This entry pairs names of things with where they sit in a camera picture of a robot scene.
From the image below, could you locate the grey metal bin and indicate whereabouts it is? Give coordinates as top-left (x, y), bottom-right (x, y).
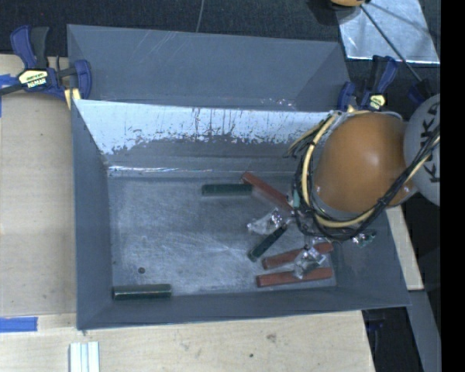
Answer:
top-left (65, 23), bottom-right (412, 331)

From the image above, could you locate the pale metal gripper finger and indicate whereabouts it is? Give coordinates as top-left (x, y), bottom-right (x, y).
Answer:
top-left (246, 208), bottom-right (287, 236)
top-left (294, 245), bottom-right (328, 280)

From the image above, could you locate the red-brown flat block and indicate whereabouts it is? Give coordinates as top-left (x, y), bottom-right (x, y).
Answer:
top-left (255, 267), bottom-right (335, 288)
top-left (261, 241), bottom-right (335, 271)
top-left (240, 171), bottom-right (296, 213)

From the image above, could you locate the dark green flat block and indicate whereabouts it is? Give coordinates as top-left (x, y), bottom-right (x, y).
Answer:
top-left (247, 224), bottom-right (289, 264)
top-left (112, 283), bottom-right (173, 301)
top-left (201, 183), bottom-right (254, 198)

